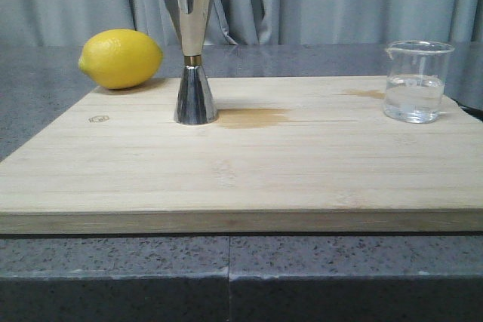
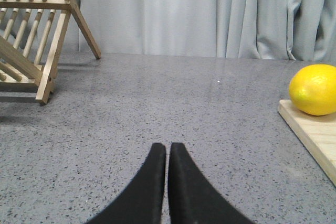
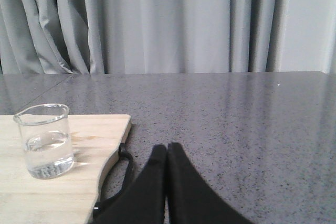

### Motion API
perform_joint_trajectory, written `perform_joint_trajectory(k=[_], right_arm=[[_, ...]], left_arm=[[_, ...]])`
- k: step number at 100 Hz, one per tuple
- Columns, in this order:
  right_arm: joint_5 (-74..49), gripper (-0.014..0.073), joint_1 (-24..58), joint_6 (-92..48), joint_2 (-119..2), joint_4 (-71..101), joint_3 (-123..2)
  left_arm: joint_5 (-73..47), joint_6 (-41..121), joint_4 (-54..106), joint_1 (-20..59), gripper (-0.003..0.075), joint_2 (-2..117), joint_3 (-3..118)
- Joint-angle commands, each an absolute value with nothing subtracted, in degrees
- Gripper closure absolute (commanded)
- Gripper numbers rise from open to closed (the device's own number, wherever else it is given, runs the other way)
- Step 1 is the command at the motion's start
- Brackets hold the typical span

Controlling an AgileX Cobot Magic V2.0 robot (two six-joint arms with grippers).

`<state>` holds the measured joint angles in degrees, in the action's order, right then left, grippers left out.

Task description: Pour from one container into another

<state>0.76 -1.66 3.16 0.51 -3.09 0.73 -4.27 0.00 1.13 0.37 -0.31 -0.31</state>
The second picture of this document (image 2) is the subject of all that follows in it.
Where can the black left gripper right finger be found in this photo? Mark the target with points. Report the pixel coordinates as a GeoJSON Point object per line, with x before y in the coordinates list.
{"type": "Point", "coordinates": [192, 199]}

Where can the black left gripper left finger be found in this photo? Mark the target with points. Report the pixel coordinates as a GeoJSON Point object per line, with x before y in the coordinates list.
{"type": "Point", "coordinates": [141, 201]}

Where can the wooden cutting board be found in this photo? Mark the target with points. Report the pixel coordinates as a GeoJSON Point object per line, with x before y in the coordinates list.
{"type": "Point", "coordinates": [317, 134]}

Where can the yellow lemon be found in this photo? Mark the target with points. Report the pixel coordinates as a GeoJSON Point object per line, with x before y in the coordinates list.
{"type": "Point", "coordinates": [312, 89]}

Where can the grey curtain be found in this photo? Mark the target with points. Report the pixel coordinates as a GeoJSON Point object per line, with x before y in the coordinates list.
{"type": "Point", "coordinates": [262, 29]}

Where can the wooden dish rack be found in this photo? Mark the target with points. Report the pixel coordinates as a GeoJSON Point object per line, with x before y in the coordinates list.
{"type": "Point", "coordinates": [32, 37]}

